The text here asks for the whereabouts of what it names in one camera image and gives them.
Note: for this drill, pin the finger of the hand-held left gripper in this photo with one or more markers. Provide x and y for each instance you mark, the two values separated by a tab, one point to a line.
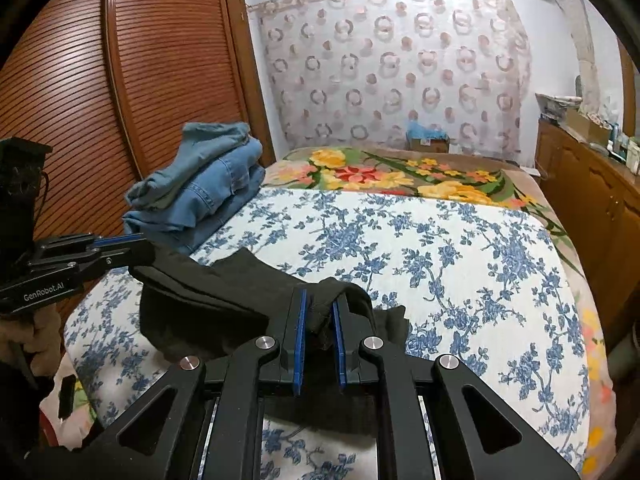
120	257
117	240

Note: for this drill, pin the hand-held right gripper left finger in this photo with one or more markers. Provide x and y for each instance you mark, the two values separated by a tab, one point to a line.
300	340

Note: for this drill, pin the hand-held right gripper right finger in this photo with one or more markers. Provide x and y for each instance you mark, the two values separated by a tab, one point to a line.
339	345

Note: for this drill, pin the black pants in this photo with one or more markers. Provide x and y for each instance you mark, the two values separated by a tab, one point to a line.
200	300

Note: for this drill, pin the person's left hand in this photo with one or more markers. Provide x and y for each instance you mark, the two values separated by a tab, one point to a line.
44	332

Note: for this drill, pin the large blue folded jeans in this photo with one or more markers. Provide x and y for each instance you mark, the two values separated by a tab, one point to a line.
200	225

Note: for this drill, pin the blue floral bed sheet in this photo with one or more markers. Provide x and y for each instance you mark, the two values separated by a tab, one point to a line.
450	285

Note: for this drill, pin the mid blue folded jeans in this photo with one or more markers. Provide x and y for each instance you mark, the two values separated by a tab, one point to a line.
235	165

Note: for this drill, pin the colourful flower blanket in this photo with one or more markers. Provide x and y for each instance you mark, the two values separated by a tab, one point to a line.
380	170

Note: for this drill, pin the louvred wooden wardrobe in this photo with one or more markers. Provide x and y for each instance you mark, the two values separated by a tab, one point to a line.
165	60

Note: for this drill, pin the grey waste bin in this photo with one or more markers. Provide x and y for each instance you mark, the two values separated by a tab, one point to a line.
627	355

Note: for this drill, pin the wooden sideboard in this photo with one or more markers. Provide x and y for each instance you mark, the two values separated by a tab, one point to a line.
590	200

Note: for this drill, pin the circle patterned curtain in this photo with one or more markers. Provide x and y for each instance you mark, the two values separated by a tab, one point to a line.
400	60

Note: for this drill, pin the stack of papers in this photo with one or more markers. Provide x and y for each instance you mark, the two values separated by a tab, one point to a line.
555	105

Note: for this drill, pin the open cardboard box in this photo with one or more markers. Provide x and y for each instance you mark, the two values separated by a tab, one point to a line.
585	125

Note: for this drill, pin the beige lace curtain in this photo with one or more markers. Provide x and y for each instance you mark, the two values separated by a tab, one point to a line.
585	45

